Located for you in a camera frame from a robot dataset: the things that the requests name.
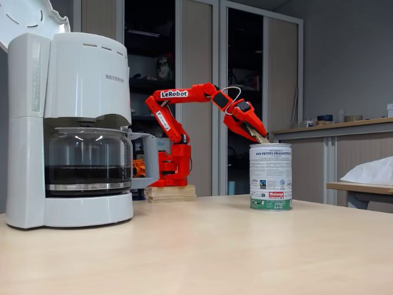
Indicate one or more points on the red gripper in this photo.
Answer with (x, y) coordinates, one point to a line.
(245, 120)

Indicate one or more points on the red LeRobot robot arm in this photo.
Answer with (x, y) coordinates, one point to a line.
(196, 92)

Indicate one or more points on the wooden robot base block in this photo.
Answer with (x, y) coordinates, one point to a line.
(172, 195)

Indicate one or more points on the white and green coffee tin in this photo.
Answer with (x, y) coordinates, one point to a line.
(270, 172)

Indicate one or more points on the white drip coffee maker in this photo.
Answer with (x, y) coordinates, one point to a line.
(86, 77)

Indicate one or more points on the small white cup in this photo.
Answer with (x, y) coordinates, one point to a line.
(308, 123)

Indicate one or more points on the grey cabinet with beige doors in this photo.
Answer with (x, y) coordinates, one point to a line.
(196, 46)
(282, 77)

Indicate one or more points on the low grey cabinet wooden top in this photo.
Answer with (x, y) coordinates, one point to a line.
(310, 159)

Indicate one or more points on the dark blue tape roll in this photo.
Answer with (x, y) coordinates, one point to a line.
(325, 118)

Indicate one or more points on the beige tape roll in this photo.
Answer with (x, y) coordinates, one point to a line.
(353, 118)

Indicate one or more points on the wooden side table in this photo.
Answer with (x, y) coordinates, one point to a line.
(356, 188)

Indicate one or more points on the white plastic bag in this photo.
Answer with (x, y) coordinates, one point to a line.
(371, 172)

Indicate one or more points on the white box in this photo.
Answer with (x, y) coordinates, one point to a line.
(390, 110)

